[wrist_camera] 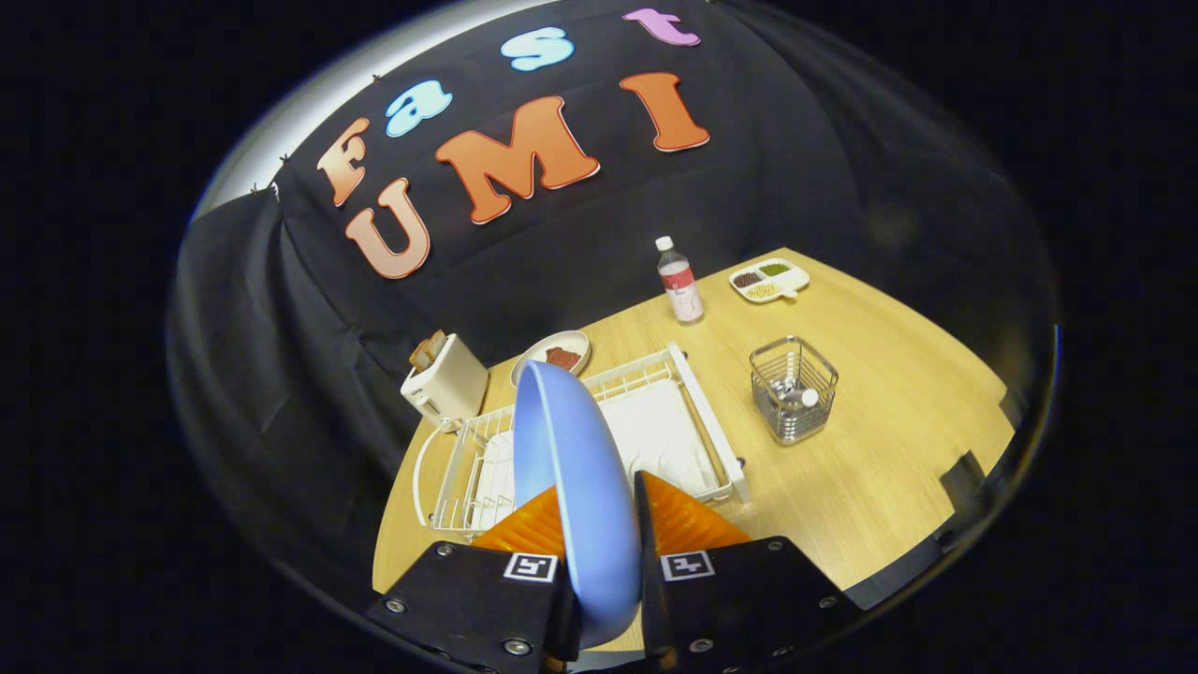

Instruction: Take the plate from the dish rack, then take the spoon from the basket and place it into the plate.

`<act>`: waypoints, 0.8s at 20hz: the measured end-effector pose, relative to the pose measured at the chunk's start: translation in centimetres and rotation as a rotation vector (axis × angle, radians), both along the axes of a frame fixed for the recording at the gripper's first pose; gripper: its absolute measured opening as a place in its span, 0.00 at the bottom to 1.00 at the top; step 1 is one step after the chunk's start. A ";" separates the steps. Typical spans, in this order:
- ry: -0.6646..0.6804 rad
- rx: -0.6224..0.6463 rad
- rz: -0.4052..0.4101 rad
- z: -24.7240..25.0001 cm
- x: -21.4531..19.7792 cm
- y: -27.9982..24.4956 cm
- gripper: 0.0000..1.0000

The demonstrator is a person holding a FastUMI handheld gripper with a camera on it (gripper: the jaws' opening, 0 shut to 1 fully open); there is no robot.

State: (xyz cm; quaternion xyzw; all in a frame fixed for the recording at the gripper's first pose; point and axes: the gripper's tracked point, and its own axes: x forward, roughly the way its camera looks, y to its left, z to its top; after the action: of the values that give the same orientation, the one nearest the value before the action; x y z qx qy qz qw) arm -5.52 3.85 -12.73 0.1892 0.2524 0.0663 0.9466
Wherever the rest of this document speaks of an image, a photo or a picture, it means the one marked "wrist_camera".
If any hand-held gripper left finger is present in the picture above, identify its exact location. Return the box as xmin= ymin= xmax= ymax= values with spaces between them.
xmin=367 ymin=485 xmax=581 ymax=674

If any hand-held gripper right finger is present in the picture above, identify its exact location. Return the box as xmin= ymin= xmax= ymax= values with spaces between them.
xmin=635 ymin=470 xmax=867 ymax=674

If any blue plate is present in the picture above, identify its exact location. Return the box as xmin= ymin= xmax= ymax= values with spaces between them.
xmin=512 ymin=359 xmax=644 ymax=650

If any white wire dish rack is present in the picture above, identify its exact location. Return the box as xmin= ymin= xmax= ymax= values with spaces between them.
xmin=426 ymin=344 xmax=752 ymax=539

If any metal wire basket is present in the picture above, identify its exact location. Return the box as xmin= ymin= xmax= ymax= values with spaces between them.
xmin=749 ymin=335 xmax=840 ymax=446

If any silver spoon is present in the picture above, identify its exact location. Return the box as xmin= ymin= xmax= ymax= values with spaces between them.
xmin=769 ymin=351 xmax=822 ymax=413

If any beige plate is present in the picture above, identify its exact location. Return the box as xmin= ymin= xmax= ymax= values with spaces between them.
xmin=510 ymin=330 xmax=592 ymax=388

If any white divided bean dish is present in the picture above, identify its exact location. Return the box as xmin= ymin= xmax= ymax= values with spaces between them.
xmin=729 ymin=258 xmax=811 ymax=305

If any white drip tray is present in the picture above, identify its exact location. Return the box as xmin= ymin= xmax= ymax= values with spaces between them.
xmin=473 ymin=379 xmax=722 ymax=530

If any cream toaster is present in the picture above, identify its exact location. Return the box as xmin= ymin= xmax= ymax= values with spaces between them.
xmin=401 ymin=333 xmax=490 ymax=432

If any clear bottle with red label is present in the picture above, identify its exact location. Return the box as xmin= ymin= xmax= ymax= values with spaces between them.
xmin=654 ymin=236 xmax=705 ymax=325

